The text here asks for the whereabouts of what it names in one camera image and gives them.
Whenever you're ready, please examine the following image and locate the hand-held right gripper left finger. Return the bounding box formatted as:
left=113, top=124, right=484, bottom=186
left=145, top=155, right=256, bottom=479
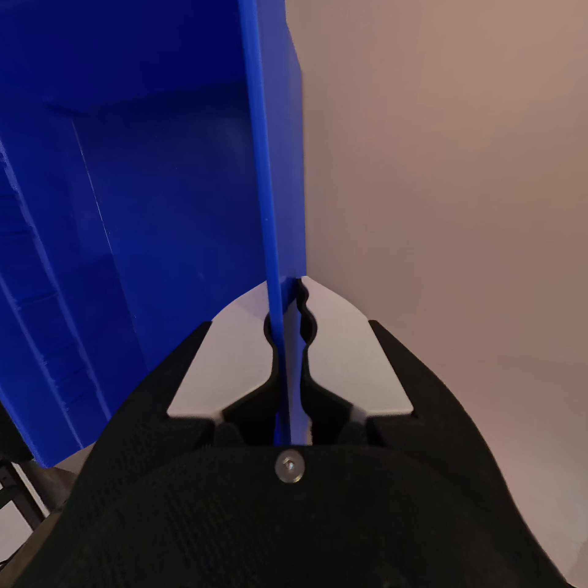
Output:
left=166, top=281, right=281, bottom=445

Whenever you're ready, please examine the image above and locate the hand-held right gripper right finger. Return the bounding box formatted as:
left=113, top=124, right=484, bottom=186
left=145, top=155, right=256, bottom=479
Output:
left=295, top=277, right=415, bottom=445

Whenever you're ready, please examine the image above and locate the blue plastic bin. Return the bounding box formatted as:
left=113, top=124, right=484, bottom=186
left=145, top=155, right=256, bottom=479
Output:
left=0, top=0, right=308, bottom=469

